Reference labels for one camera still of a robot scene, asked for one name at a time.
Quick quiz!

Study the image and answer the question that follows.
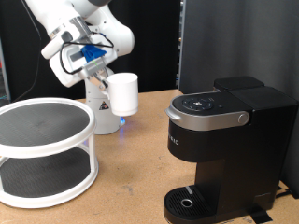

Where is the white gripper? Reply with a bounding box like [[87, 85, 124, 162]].
[[49, 34, 119, 93]]

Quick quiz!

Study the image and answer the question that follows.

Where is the gray partition panel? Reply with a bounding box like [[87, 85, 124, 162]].
[[178, 0, 299, 197]]

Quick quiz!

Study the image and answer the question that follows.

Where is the black Keurig coffee machine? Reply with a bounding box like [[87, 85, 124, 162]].
[[163, 76, 299, 224]]

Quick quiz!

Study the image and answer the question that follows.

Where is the metal rack frame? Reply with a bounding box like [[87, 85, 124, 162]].
[[0, 36, 10, 105]]

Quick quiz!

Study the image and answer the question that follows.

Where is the black power cord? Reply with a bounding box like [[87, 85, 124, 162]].
[[275, 186, 295, 199]]

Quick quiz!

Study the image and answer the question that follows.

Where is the black tape strip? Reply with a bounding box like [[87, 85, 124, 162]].
[[249, 206, 274, 224]]

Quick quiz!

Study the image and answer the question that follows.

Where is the white two-tier turntable shelf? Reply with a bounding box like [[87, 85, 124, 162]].
[[0, 97, 100, 209]]

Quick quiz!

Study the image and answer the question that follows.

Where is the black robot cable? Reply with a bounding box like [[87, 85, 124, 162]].
[[8, 0, 116, 104]]

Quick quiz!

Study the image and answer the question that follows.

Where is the white mug green-taped handle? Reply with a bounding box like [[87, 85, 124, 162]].
[[101, 72, 140, 118]]

